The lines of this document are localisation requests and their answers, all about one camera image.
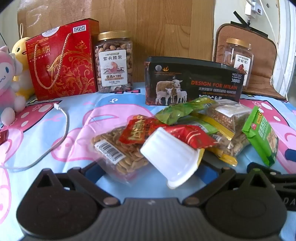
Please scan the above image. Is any green yellow snack packet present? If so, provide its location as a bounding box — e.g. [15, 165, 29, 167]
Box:
[180, 116, 220, 135]

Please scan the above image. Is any glossy red snack packet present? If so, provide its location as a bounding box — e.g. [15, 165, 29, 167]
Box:
[161, 125, 220, 149]

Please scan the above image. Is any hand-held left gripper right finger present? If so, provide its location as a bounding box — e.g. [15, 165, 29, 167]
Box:
[184, 162, 275, 207]

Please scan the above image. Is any red gift bag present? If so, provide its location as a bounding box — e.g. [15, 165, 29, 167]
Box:
[25, 18, 100, 101]

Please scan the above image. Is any pink rabbit plush toy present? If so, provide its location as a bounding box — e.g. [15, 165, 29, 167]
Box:
[0, 45, 27, 126]

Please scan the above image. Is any clear bag of pale seeds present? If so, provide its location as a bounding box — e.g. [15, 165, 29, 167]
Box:
[92, 126, 151, 180]

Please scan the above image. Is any cartoon pig printed blanket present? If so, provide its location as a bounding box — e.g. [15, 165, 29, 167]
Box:
[0, 82, 296, 241]

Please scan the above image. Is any white charging cable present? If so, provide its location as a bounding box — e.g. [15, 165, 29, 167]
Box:
[0, 103, 70, 172]

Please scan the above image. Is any yellow duck plush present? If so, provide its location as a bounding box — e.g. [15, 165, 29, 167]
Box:
[11, 23, 36, 100]

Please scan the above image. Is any cashew jar with gold lid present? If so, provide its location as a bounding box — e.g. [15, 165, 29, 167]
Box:
[94, 31, 135, 93]

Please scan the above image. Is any pecan jar with gold lid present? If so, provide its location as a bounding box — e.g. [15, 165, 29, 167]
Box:
[225, 37, 254, 91]

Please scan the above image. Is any white plastic cup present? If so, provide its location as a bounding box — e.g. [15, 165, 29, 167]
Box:
[140, 127, 205, 189]

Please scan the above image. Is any green serrated edge snack packet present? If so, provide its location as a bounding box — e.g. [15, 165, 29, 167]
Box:
[242, 105, 279, 168]

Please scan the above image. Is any yellow zip clear grain bag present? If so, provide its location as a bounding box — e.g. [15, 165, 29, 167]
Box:
[191, 103, 253, 166]

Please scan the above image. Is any white window frame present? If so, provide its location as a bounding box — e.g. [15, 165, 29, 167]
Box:
[272, 0, 296, 103]

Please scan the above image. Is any white plug adapter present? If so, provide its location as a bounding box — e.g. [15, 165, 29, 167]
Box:
[245, 0, 263, 16]

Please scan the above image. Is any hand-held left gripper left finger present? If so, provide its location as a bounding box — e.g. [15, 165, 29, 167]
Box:
[29, 161, 121, 208]

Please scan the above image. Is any brown seat cushion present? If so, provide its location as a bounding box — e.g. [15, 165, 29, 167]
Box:
[212, 23, 287, 100]

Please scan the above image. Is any black sheep print tin box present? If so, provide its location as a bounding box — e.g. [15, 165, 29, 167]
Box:
[144, 56, 245, 106]

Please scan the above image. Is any red gold print snack packet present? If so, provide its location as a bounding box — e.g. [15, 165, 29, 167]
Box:
[119, 115, 167, 151]

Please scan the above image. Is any wooden board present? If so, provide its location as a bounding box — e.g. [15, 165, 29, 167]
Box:
[17, 0, 215, 87]

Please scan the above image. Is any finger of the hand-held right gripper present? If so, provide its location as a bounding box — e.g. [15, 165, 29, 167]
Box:
[247, 162, 284, 183]

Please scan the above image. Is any black tape strip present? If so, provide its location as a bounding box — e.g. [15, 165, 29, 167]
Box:
[232, 9, 249, 24]
[238, 23, 269, 39]

